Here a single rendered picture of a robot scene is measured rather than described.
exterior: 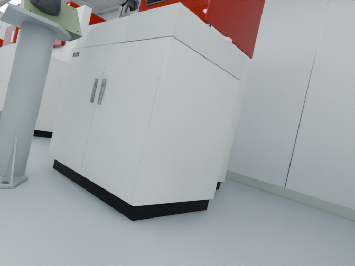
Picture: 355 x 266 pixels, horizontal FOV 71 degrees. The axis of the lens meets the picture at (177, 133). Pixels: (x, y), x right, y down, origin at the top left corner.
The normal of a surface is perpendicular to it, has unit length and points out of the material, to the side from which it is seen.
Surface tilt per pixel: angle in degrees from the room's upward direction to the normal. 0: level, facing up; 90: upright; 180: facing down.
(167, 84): 90
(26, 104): 90
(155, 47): 90
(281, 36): 90
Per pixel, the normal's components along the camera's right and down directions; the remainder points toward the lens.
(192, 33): 0.72, 0.17
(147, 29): -0.65, -0.15
